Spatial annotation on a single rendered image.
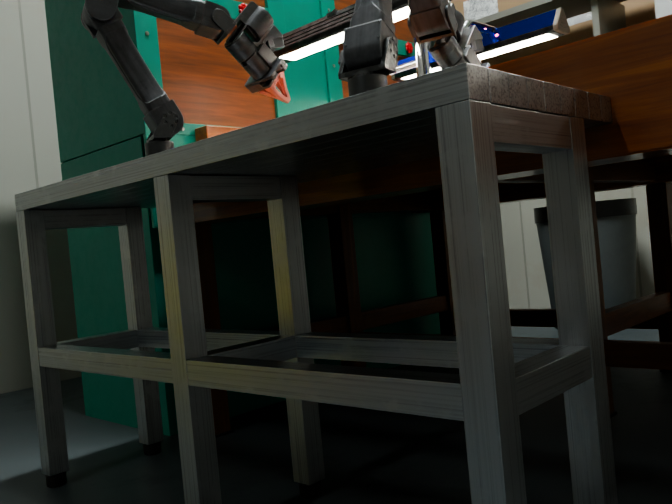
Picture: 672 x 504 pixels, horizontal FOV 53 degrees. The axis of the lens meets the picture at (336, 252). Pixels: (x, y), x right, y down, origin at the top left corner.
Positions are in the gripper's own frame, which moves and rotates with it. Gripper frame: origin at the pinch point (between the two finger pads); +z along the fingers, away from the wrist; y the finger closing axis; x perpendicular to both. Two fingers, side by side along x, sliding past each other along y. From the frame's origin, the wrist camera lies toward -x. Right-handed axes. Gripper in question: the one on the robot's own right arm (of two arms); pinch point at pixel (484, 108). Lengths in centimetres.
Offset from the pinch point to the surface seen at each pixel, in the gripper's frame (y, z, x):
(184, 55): 86, -34, -13
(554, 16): 9, 22, -62
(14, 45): 219, -56, -46
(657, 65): -46, -19, 24
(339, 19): 41, -20, -25
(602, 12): 42, 92, -163
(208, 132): 79, -18, 5
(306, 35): 53, -20, -23
